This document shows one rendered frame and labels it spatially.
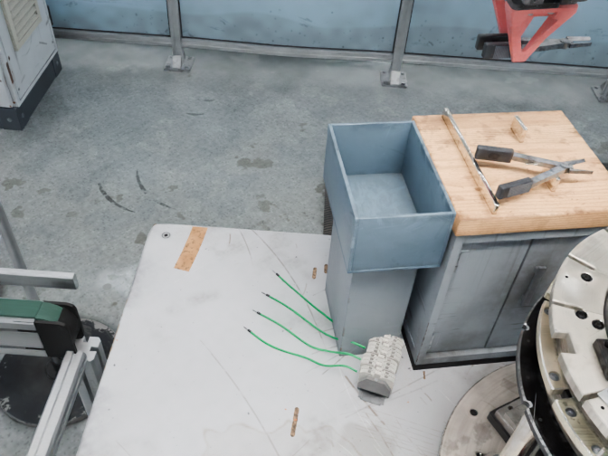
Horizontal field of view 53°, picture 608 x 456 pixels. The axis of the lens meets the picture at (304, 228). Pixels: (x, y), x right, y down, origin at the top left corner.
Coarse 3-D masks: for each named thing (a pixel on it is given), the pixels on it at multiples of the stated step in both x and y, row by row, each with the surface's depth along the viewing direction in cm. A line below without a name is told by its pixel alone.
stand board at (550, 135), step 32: (480, 128) 75; (544, 128) 76; (448, 160) 70; (480, 160) 71; (512, 160) 71; (448, 192) 66; (544, 192) 67; (576, 192) 68; (480, 224) 64; (512, 224) 65; (544, 224) 66; (576, 224) 66
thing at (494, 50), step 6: (492, 42) 64; (498, 42) 64; (504, 42) 65; (486, 48) 64; (492, 48) 64; (498, 48) 64; (504, 48) 64; (486, 54) 65; (492, 54) 65; (498, 54) 65; (504, 54) 65
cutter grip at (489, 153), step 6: (480, 150) 68; (486, 150) 67; (492, 150) 67; (498, 150) 67; (504, 150) 67; (510, 150) 67; (474, 156) 69; (480, 156) 68; (486, 156) 68; (492, 156) 68; (498, 156) 68; (504, 156) 68; (510, 156) 68; (504, 162) 68; (510, 162) 68
